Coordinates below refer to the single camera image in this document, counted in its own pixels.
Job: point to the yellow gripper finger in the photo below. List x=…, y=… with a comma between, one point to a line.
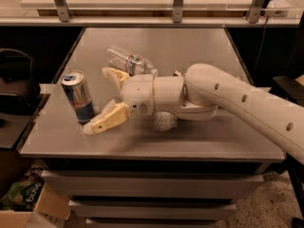
x=115, y=76
x=112, y=115

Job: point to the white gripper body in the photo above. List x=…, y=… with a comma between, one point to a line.
x=138, y=91

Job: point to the red bull can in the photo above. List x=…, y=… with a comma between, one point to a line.
x=75, y=87

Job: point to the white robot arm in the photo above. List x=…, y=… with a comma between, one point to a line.
x=196, y=96

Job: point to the clear plastic water bottle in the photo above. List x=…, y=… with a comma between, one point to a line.
x=129, y=61

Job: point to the dark blue chip bag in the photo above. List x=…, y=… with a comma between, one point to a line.
x=177, y=73

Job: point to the grey drawer cabinet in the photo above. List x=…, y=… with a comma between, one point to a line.
x=153, y=193

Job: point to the black chair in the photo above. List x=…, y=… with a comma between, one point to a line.
x=19, y=89

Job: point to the cardboard box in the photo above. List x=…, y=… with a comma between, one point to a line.
x=50, y=211

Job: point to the green snack bag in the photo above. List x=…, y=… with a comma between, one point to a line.
x=24, y=193

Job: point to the left metal bracket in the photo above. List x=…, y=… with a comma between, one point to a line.
x=62, y=10

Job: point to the metal bracket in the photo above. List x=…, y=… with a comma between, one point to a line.
x=252, y=15
x=62, y=10
x=177, y=11

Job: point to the middle metal bracket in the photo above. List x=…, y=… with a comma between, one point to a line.
x=177, y=11

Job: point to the right metal bracket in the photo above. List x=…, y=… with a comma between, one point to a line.
x=252, y=15

